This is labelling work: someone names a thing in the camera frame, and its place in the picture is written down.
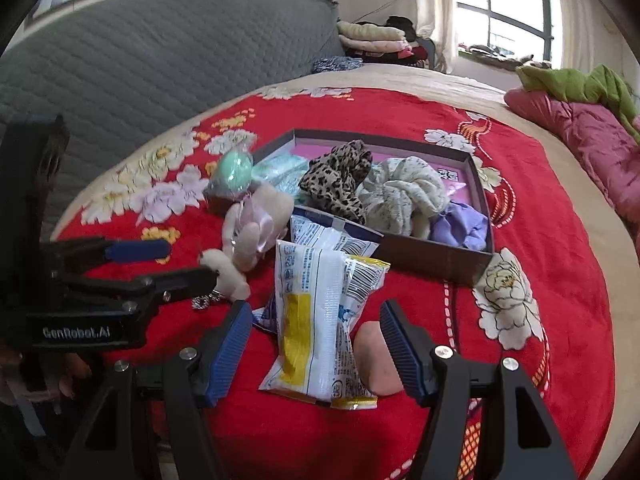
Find brown cardboard box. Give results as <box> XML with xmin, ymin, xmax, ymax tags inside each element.
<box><xmin>204</xmin><ymin>129</ymin><xmax>496</xmax><ymax>286</ymax></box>

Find grey quilted headboard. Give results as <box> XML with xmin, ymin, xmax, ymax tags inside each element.
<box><xmin>0</xmin><ymin>0</ymin><xmax>346</xmax><ymax>261</ymax></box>

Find stack of folded clothes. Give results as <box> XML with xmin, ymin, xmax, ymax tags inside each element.
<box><xmin>336</xmin><ymin>15</ymin><xmax>436</xmax><ymax>67</ymax></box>

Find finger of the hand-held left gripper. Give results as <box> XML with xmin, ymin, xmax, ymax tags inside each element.
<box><xmin>40</xmin><ymin>239</ymin><xmax>172</xmax><ymax>275</ymax></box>
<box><xmin>117</xmin><ymin>266</ymin><xmax>221</xmax><ymax>311</ymax></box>

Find yellow white tissue pack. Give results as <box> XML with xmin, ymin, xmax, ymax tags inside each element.
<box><xmin>257</xmin><ymin>240</ymin><xmax>391</xmax><ymax>408</ymax></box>

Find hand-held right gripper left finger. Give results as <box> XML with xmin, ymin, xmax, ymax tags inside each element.
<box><xmin>57</xmin><ymin>300</ymin><xmax>253</xmax><ymax>480</ymax></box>

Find red floral blanket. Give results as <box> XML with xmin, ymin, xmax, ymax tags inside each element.
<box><xmin>52</xmin><ymin>85</ymin><xmax>616</xmax><ymax>480</ymax></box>

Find blue patterned cloth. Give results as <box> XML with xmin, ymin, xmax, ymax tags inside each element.
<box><xmin>312</xmin><ymin>55</ymin><xmax>363</xmax><ymax>75</ymax></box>

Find pink quilt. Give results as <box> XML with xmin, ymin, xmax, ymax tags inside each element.
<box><xmin>504</xmin><ymin>87</ymin><xmax>640</xmax><ymax>241</ymax></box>

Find window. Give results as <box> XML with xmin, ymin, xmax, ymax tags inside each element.
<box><xmin>452</xmin><ymin>0</ymin><xmax>558</xmax><ymax>66</ymax></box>

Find pink dressed rabbit plush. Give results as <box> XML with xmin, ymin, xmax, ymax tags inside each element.
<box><xmin>192</xmin><ymin>182</ymin><xmax>296</xmax><ymax>311</ymax></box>

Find person's left hand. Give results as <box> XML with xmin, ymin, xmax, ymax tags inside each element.
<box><xmin>0</xmin><ymin>347</ymin><xmax>93</xmax><ymax>403</ymax></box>

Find purple scrunchie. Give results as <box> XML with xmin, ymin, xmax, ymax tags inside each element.
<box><xmin>431</xmin><ymin>201</ymin><xmax>490</xmax><ymax>252</ymax></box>

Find clothes on windowsill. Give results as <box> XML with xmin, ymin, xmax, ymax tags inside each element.
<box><xmin>457</xmin><ymin>44</ymin><xmax>551</xmax><ymax>72</ymax></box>

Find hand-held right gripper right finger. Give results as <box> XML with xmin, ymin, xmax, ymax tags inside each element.
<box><xmin>379</xmin><ymin>300</ymin><xmax>563</xmax><ymax>480</ymax></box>

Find green cloth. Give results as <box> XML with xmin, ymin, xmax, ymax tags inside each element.
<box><xmin>515</xmin><ymin>63</ymin><xmax>640</xmax><ymax>141</ymax></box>

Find leopard print scrunchie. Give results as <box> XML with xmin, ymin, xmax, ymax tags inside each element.
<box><xmin>299</xmin><ymin>140</ymin><xmax>373</xmax><ymax>226</ymax></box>

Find cream floral scrunchie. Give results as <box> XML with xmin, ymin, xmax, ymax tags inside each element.
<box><xmin>357</xmin><ymin>156</ymin><xmax>448</xmax><ymax>238</ymax></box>

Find green sponge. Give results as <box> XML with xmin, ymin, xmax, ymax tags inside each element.
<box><xmin>212</xmin><ymin>149</ymin><xmax>256</xmax><ymax>198</ymax></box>

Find beige round sponge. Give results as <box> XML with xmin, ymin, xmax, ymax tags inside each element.
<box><xmin>352</xmin><ymin>321</ymin><xmax>406</xmax><ymax>396</ymax></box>

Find white green wet wipe pack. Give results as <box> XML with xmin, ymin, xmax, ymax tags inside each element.
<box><xmin>252</xmin><ymin>214</ymin><xmax>381</xmax><ymax>333</ymax></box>

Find pale curtain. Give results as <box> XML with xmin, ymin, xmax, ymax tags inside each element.
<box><xmin>407</xmin><ymin>0</ymin><xmax>461</xmax><ymax>73</ymax></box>
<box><xmin>550</xmin><ymin>0</ymin><xmax>640</xmax><ymax>76</ymax></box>

